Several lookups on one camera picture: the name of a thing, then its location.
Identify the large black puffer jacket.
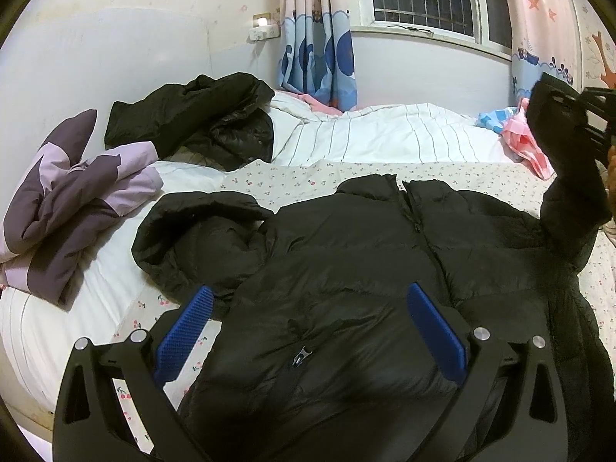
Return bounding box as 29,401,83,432
131,83,616,462

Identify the cherry print bed sheet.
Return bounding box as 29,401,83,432
107,157,616,453

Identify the pink checkered cloth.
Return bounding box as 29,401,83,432
501,97,554,181

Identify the light blue patterned cloth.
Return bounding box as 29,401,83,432
476,106,516,135

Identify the blue pink cartoon curtain right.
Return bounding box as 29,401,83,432
507,0,581,100

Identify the blue pink cartoon curtain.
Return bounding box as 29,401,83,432
278,0,358,112
507,0,581,100

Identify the white striped duvet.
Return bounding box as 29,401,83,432
264,92,519,167

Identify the pink pillow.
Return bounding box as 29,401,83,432
295,94,343,116

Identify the crumpled black jacket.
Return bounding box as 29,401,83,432
104,72,275,171

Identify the blue pink cartoon curtain left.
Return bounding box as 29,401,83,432
278,0,358,112

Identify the grey padded headboard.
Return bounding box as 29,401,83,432
1,8,211,204

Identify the orange tree wall decal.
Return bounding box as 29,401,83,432
584,30,615,89

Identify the white wall socket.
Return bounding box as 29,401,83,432
248,13,280,43

